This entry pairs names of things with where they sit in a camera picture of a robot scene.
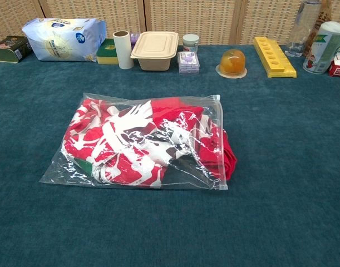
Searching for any red white patterned garment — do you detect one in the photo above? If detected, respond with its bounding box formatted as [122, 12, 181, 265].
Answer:
[61, 98, 238, 186]

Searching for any clear plastic zip bag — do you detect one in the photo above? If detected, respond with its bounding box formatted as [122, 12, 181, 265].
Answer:
[39, 92, 229, 191]

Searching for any beige lidded lunch box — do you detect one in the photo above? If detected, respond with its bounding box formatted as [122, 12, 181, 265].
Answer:
[130, 31, 179, 72]

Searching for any teal blue carpet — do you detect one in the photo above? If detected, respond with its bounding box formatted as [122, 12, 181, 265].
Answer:
[0, 44, 340, 267]

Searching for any white round jar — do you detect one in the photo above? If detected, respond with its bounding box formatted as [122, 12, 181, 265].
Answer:
[182, 33, 200, 53]

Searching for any orange jelly cup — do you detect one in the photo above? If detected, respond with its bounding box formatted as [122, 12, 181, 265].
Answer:
[215, 48, 248, 80]

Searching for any yellow green sponge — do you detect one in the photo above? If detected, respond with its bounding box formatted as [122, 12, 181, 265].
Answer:
[96, 38, 120, 65]

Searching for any wicker folding screen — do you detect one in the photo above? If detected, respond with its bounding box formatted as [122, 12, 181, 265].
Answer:
[0, 0, 340, 47]

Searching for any yellow plastic hole tray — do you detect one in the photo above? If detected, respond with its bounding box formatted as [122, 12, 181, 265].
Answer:
[253, 36, 297, 78]

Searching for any blue white tissue pack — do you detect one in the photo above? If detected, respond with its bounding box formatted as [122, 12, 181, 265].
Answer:
[21, 18, 107, 62]

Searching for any clear water bottle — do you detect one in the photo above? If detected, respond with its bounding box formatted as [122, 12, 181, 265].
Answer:
[284, 0, 322, 58]

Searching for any white green printed canister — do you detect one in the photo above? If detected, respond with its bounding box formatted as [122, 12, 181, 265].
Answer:
[302, 21, 340, 75]

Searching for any dark green tin can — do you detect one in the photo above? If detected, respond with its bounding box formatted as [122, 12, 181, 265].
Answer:
[0, 35, 33, 63]

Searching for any brown patterned tall package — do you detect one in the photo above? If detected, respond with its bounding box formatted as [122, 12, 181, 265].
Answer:
[303, 0, 332, 58]

